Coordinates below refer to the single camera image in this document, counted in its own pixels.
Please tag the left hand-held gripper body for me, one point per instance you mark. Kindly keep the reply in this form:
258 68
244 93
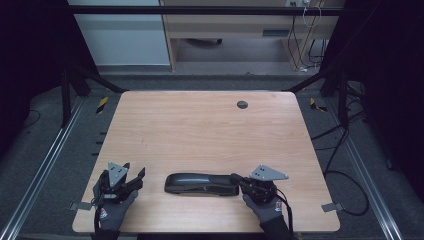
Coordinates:
111 186

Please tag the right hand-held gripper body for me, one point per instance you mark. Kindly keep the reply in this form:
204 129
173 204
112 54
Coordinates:
263 190

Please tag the black long-arm stapler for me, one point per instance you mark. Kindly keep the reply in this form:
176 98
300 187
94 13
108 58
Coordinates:
193 181

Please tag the person's right hand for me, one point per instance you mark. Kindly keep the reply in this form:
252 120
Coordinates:
266 211

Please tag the person's left hand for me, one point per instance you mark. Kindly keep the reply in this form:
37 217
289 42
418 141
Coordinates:
111 215

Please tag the grey tape piece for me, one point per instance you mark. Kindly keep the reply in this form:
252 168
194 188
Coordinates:
331 207
80 206

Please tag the yellow black floor tape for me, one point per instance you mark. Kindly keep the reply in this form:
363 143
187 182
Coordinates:
316 106
102 105

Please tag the dark round table grommet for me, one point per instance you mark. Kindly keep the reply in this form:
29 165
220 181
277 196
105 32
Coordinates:
242 104

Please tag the black metal stand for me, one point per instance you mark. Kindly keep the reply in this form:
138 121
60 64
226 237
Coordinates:
342 96
66 100

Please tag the white cabinet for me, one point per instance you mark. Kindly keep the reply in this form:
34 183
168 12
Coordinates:
123 36

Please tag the black curtain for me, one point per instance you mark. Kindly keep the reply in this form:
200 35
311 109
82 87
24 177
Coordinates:
30 50
390 66

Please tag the light wooden desk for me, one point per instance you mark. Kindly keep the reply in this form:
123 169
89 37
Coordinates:
230 28

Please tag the black horizontal bar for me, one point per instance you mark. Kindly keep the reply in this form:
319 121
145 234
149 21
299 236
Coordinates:
200 10

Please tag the aluminium floor rail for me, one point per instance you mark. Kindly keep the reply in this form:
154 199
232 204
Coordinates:
43 166
366 173

